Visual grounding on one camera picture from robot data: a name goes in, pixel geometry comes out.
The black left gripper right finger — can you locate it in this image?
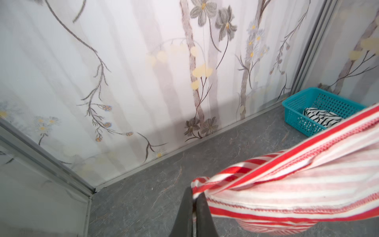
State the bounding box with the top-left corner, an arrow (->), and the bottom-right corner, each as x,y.
195,193 -> 219,237

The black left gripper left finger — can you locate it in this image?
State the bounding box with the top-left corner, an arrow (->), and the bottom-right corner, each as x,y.
169,187 -> 193,237

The red white striped tank top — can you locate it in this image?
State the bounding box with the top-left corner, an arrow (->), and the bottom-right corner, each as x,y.
191,104 -> 379,236

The black white striped tank top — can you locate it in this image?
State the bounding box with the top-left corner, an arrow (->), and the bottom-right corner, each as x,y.
303,107 -> 343,128

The teal plastic basket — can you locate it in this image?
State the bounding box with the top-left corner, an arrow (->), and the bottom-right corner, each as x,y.
282,87 -> 366,137

